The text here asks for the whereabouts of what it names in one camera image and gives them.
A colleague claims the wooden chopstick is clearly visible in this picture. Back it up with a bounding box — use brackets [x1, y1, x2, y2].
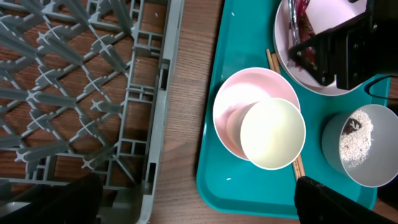
[271, 54, 305, 180]
[265, 48, 307, 180]

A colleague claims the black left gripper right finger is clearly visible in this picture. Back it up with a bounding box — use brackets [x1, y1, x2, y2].
[294, 176, 396, 224]

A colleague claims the grey dishwasher rack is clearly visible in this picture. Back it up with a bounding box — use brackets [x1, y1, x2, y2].
[1, 0, 184, 223]

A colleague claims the white rice pile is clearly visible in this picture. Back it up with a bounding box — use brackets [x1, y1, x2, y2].
[339, 110, 374, 168]

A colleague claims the red foil sauce packet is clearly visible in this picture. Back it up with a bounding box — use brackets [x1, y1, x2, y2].
[287, 0, 318, 70]

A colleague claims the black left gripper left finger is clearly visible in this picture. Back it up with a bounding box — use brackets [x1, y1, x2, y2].
[1, 173, 103, 224]

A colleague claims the pink plastic bowl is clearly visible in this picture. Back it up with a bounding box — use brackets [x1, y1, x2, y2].
[213, 67, 300, 161]

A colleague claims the grey bowl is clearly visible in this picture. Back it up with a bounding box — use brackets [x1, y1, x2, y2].
[321, 104, 397, 187]

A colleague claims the dark food scrap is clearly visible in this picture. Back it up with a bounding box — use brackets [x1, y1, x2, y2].
[342, 118, 362, 135]

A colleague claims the teal plastic tray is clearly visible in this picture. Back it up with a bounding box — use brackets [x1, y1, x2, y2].
[197, 0, 390, 218]

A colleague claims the white paper cup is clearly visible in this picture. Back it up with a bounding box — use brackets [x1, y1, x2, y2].
[226, 98, 306, 170]

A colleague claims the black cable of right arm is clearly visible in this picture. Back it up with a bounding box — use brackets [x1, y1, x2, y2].
[363, 74, 398, 101]

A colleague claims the pink round plate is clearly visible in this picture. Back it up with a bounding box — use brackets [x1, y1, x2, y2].
[274, 0, 366, 96]

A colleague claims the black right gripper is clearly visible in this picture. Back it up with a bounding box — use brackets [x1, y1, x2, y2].
[288, 0, 397, 90]

